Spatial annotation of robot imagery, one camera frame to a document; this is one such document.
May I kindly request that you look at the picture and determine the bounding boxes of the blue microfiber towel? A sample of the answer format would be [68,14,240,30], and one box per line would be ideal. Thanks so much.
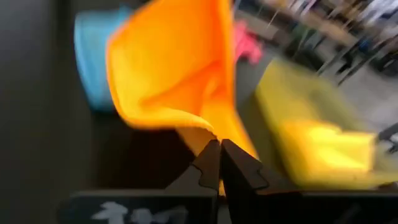
[73,5,133,112]

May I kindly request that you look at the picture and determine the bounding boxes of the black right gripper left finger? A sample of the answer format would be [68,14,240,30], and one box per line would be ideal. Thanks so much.
[57,139,222,224]

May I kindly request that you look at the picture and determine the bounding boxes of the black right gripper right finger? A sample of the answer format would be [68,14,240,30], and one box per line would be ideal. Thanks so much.
[220,138,398,224]

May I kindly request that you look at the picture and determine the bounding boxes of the yellow-green plastic bin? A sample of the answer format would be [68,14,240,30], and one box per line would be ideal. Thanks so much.
[254,58,398,191]

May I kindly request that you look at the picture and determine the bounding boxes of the orange microfiber towel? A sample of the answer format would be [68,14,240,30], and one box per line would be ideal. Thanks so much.
[104,0,259,197]

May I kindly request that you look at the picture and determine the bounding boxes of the pink microfiber towel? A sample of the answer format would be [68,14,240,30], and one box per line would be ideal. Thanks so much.
[232,19,265,66]

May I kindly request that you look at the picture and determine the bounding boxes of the yellow microfiber towel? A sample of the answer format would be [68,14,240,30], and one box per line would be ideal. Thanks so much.
[280,119,377,185]

